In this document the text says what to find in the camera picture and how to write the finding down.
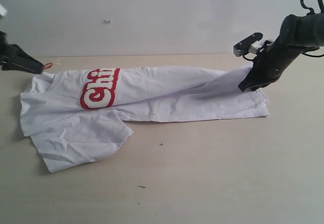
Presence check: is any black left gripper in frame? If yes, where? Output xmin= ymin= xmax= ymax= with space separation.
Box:
xmin=1 ymin=31 xmax=44 ymax=74

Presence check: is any orange neck label tag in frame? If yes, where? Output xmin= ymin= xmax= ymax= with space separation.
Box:
xmin=45 ymin=58 xmax=60 ymax=70

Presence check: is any white t-shirt red lettering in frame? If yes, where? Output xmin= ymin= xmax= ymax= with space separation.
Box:
xmin=20 ymin=66 xmax=269 ymax=173

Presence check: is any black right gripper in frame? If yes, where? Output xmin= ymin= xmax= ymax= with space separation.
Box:
xmin=238 ymin=37 xmax=301 ymax=92

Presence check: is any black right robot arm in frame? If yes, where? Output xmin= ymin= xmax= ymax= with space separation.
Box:
xmin=238 ymin=14 xmax=323 ymax=92

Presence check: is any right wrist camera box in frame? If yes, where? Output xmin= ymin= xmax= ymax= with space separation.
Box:
xmin=233 ymin=32 xmax=273 ymax=57

